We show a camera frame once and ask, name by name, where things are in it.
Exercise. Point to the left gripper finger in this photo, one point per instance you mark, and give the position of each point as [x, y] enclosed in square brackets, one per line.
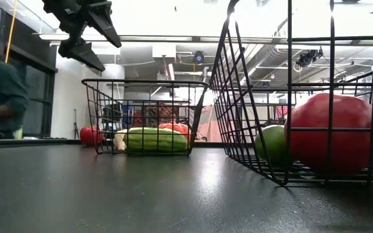
[79, 51]
[105, 22]

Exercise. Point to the red toy strawberry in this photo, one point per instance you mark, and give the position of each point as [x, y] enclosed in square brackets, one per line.
[91, 136]

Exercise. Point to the white toy garlic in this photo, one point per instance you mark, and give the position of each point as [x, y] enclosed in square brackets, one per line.
[119, 139]

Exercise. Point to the green ridged toy gourd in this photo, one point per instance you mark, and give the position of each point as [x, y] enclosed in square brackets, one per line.
[155, 139]

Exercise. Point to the red ribbed toy tomato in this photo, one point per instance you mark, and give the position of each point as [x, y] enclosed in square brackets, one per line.
[176, 127]

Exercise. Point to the green toy lime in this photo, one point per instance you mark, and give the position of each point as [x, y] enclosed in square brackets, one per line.
[274, 145]

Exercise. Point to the large red apple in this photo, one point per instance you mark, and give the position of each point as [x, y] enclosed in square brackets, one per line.
[335, 132]

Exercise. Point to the black tripod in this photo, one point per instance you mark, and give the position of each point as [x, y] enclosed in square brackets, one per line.
[75, 124]

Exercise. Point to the person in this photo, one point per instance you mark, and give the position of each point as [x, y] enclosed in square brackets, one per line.
[18, 133]
[2, 94]

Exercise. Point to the round black ceiling device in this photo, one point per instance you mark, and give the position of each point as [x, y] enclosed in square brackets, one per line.
[198, 57]

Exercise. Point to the pink fabric screen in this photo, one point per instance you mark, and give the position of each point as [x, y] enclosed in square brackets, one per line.
[210, 126]

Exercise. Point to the black ceiling fixture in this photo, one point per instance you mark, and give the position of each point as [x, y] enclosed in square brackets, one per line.
[308, 58]

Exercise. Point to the white cylindrical duct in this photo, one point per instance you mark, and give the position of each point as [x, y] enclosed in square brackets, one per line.
[113, 77]

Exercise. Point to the black aluminium table frame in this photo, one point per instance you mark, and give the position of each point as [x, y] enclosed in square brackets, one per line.
[44, 141]

